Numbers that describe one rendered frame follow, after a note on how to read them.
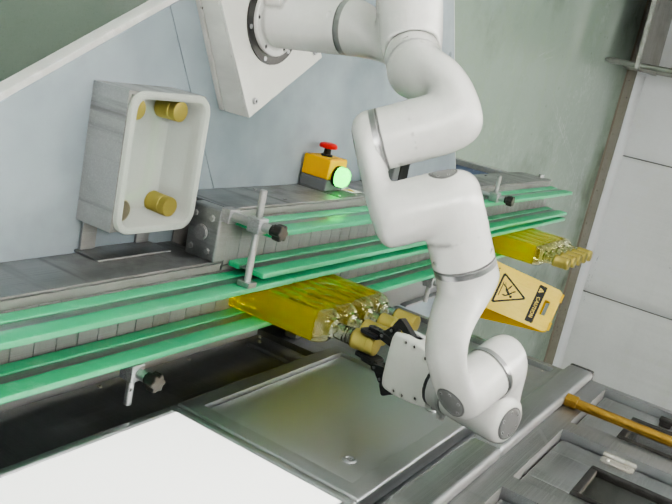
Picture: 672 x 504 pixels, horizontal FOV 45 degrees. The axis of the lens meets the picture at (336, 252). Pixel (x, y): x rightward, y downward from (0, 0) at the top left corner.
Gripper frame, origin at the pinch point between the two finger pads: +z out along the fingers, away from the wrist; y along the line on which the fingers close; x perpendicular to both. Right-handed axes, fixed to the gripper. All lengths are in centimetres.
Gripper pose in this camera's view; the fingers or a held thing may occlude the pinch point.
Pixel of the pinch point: (371, 344)
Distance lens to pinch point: 136.4
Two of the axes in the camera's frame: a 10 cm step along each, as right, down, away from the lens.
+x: -7.2, 0.0, -6.9
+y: 2.2, -9.5, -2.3
